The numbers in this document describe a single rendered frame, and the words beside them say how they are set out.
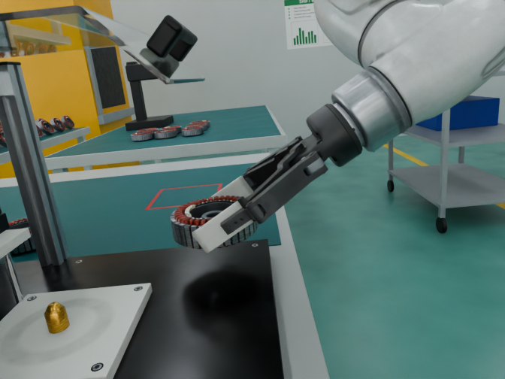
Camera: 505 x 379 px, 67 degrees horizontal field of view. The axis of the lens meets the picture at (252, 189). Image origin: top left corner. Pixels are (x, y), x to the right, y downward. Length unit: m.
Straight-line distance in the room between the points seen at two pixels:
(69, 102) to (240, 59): 2.42
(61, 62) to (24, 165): 3.34
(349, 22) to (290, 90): 4.90
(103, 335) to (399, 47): 0.43
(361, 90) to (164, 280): 0.33
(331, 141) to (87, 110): 3.50
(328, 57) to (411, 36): 5.04
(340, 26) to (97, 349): 0.48
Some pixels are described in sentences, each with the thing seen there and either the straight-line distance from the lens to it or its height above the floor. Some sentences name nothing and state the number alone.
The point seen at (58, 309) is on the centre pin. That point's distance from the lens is 0.44.
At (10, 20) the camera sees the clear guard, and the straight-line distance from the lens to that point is 0.35.
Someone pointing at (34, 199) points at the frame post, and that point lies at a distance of 0.62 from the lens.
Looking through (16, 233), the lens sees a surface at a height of 0.88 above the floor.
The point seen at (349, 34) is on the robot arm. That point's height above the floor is 1.04.
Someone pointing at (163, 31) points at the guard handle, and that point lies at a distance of 0.37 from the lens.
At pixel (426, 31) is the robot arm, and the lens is 0.49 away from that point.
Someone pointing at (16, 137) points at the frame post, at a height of 0.96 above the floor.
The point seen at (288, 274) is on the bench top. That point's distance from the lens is 0.53.
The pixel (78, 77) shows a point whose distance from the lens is 3.87.
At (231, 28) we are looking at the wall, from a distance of 5.45.
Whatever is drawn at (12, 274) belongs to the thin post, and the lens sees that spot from 0.52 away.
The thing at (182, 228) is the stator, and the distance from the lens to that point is 0.47.
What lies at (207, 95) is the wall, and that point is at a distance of 5.45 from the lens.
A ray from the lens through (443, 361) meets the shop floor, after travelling 1.60.
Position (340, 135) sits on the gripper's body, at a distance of 0.46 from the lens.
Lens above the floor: 1.00
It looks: 16 degrees down
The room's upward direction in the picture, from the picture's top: 6 degrees counter-clockwise
